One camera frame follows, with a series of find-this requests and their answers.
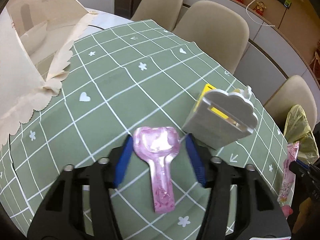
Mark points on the green plug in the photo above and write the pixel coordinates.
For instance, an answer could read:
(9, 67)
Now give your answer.
(287, 3)

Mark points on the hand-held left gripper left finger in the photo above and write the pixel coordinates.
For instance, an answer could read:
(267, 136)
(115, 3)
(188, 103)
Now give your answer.
(123, 160)

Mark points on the grey cloud-shaped box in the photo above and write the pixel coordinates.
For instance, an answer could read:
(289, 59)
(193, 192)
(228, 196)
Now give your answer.
(220, 125)

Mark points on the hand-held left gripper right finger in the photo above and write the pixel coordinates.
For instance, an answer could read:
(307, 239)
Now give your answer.
(196, 160)

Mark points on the beige dining chair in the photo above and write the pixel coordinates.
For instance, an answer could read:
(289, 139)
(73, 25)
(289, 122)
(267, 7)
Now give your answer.
(160, 5)
(295, 92)
(212, 30)

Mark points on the person's right forearm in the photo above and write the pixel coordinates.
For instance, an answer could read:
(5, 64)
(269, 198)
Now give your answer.
(303, 215)

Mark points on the pink printed packet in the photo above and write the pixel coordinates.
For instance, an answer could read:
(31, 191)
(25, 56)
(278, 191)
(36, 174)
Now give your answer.
(286, 187)

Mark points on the plain pink wrapper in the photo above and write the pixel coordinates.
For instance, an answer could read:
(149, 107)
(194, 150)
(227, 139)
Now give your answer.
(287, 210)

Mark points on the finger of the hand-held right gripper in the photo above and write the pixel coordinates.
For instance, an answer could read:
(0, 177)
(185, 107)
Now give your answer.
(305, 168)

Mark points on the yellow plastic bin bag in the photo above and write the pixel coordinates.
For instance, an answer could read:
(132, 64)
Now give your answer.
(300, 130)

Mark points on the grey sideboard cabinet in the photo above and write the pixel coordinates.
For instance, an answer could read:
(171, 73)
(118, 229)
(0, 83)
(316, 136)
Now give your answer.
(265, 35)

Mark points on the green checked tablecloth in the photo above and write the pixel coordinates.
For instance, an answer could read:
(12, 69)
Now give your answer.
(112, 80)

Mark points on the beige paper bag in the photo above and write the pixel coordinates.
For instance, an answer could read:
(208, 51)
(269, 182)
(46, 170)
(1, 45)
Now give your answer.
(15, 67)

